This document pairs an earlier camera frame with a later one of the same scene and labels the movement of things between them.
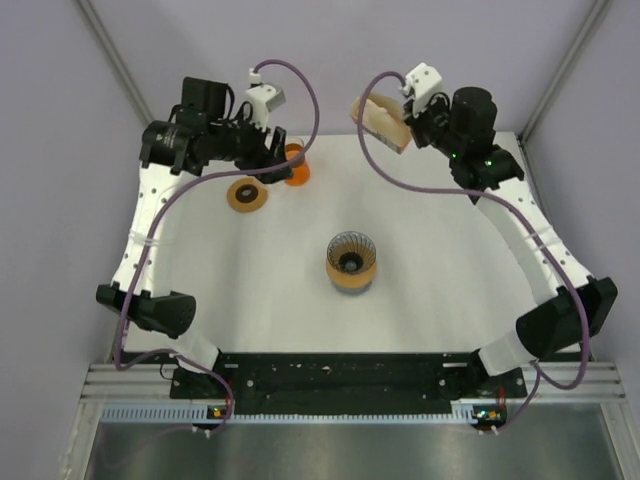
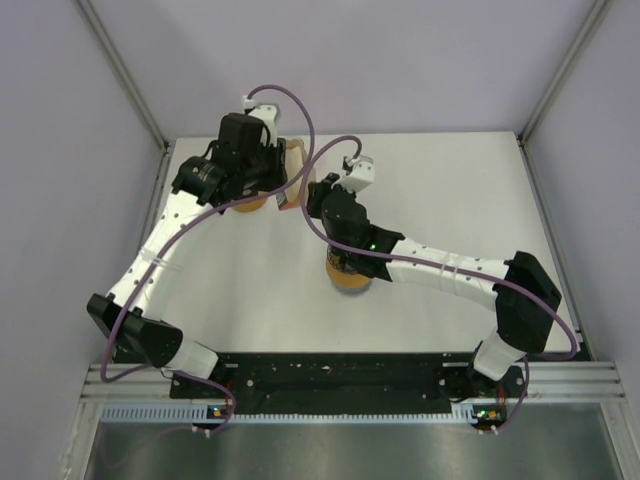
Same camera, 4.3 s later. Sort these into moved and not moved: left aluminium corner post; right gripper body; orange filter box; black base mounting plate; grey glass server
Moved: right gripper body; orange filter box
Not moved: grey glass server; black base mounting plate; left aluminium corner post
